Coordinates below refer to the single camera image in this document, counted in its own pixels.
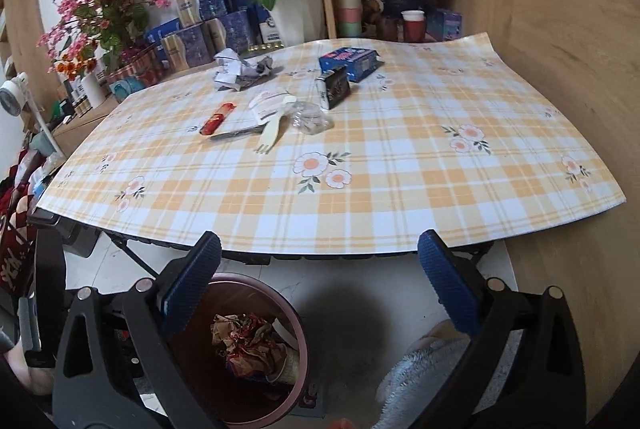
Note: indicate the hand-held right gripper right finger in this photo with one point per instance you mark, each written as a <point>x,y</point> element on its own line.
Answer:
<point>450,284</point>

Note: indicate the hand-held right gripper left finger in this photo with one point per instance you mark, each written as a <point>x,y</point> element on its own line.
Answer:
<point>192,284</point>

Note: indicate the maroon plastic bin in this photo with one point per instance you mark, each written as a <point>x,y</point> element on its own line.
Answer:
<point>240,296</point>

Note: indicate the brown red snack wrapper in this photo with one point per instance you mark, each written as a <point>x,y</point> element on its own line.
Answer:
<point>245,344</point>

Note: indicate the white paper bowl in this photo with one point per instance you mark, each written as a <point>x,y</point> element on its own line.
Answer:
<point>285,366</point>

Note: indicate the black pen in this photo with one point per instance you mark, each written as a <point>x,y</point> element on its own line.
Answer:
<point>235,133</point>

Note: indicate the red sausage stick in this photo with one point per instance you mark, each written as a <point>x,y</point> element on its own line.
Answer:
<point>217,119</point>

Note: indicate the white plastic spoon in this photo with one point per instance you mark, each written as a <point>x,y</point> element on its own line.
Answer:
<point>272,129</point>

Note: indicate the clear plastic wrapper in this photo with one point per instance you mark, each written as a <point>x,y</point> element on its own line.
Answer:
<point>310,119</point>

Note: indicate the white paper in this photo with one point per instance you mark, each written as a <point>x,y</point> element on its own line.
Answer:
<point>235,69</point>

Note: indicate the small black box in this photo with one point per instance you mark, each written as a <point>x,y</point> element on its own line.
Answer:
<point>332,86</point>

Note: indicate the small blue cardboard box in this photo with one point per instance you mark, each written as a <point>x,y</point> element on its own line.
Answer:
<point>350,61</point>

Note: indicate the person's grey fleece trouser leg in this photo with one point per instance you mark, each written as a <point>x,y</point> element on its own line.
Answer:
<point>425,374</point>

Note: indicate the yellow checked tablecloth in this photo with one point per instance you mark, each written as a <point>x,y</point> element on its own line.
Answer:
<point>400,149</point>

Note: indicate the low wooden cabinet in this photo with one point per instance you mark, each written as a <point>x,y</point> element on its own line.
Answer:
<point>85,121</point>

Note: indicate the red white checked blanket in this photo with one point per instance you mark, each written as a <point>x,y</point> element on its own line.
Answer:
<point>12,209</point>

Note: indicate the row of brown bottles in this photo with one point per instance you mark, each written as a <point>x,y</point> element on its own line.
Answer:
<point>82,104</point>

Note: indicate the slim white vase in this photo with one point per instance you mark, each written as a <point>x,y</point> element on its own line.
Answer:
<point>92,89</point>

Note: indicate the gold blue gift box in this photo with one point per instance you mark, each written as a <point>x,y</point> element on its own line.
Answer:
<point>187,51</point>
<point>232,34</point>
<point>207,1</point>

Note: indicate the gold ornate tray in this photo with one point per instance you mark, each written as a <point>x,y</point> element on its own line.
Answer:
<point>265,45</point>

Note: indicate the orange flower bouquet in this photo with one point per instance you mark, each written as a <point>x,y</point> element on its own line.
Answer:
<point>75,61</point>

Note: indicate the blue flat box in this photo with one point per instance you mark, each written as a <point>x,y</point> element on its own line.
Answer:
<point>162,31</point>

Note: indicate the red cup white lining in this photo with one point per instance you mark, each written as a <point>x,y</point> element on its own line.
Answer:
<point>412,29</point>

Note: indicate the white desk fan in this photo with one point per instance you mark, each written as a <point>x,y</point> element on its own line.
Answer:
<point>10,101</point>

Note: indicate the blue printed carton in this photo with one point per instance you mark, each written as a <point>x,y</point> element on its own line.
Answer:
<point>445,25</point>

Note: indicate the blue box white label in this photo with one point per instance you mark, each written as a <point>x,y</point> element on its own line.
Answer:
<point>262,26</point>

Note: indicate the white angular vase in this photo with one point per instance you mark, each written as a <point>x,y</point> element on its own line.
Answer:
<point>295,19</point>

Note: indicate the stack of pastel cups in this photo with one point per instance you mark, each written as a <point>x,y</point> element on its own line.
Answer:
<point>347,4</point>

